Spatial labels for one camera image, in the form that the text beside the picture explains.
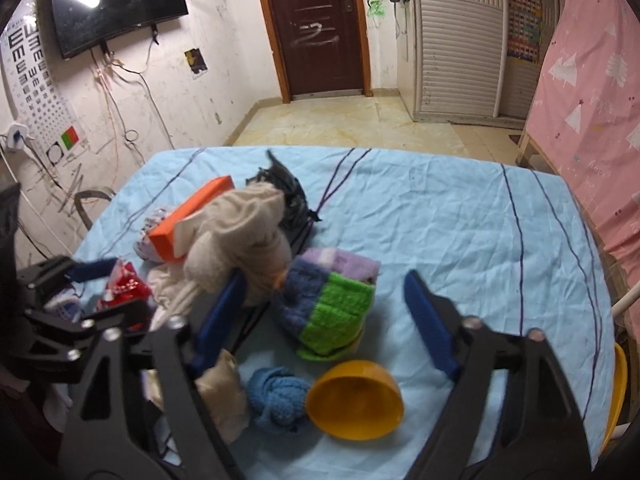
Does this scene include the blue knitted ball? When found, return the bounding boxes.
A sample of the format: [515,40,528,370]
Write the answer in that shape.
[246,367,311,436]

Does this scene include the white wall power adapter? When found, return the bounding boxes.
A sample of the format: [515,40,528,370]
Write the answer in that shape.
[4,122,29,152]

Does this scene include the colourful wall chart poster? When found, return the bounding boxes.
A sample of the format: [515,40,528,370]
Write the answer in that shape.
[506,0,542,64]

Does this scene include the dark brown wooden door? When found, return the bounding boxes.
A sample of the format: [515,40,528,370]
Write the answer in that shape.
[271,0,363,96]

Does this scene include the cream knitted sweater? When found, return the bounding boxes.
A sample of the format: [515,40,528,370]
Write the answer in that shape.
[146,183,292,330]

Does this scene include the pink tree-print curtain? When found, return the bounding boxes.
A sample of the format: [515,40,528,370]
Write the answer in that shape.
[524,0,640,340]

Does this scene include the orange box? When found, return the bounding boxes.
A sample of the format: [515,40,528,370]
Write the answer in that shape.
[138,176,234,262]

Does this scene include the metal chair frame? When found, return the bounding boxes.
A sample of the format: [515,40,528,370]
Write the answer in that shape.
[73,186,116,231]

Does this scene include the light blue bed sheet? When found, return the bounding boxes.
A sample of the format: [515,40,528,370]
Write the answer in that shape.
[76,146,614,479]

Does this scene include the green purple knitted cloth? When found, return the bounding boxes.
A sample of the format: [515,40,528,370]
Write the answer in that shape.
[272,247,381,362]

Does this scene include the eye chart poster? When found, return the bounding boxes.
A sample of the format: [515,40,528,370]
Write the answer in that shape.
[1,13,82,167]

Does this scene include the yellow plastic bin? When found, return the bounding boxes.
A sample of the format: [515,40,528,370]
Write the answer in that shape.
[600,344,628,453]

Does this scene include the red snack packet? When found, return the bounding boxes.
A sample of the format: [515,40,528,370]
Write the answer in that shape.
[96,259,153,332]

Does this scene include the beige cloth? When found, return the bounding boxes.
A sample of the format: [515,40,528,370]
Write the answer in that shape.
[144,349,252,444]

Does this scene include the white metal chair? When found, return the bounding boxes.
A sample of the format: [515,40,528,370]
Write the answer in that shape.
[612,282,640,318]

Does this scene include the white louvered wardrobe door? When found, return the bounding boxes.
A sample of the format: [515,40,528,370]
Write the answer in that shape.
[414,0,508,118]

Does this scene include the yellow plastic bowl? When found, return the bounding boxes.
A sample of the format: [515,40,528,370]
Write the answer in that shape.
[305,360,405,442]

